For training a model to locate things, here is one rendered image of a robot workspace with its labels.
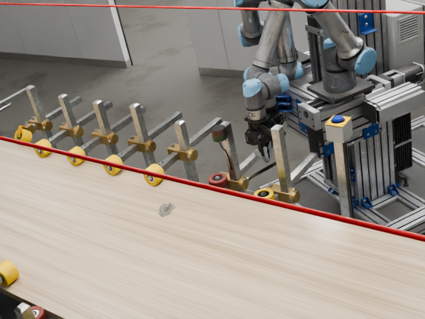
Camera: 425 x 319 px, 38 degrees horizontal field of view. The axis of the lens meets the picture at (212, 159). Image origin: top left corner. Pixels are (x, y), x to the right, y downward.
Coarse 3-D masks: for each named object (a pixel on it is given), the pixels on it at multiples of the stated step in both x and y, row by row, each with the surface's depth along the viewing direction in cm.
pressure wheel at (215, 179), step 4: (212, 176) 259; (216, 176) 258; (220, 176) 258; (224, 176) 257; (208, 180) 257; (212, 180) 256; (216, 180) 256; (220, 180) 255; (224, 180) 255; (212, 184) 255; (216, 184) 254; (220, 184) 255; (224, 184) 256
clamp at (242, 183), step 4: (224, 172) 267; (228, 176) 264; (228, 180) 261; (232, 180) 260; (240, 180) 259; (244, 180) 259; (232, 184) 261; (236, 184) 260; (240, 184) 258; (244, 184) 259; (248, 184) 262; (232, 188) 262; (236, 188) 261; (240, 188) 259; (244, 188) 260
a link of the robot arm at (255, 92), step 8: (248, 80) 241; (256, 80) 240; (248, 88) 237; (256, 88) 237; (264, 88) 240; (248, 96) 239; (256, 96) 239; (264, 96) 240; (248, 104) 241; (256, 104) 240
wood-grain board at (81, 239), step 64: (0, 192) 284; (64, 192) 273; (128, 192) 262; (192, 192) 252; (0, 256) 239; (64, 256) 231; (128, 256) 223; (192, 256) 216; (256, 256) 210; (320, 256) 203; (384, 256) 197
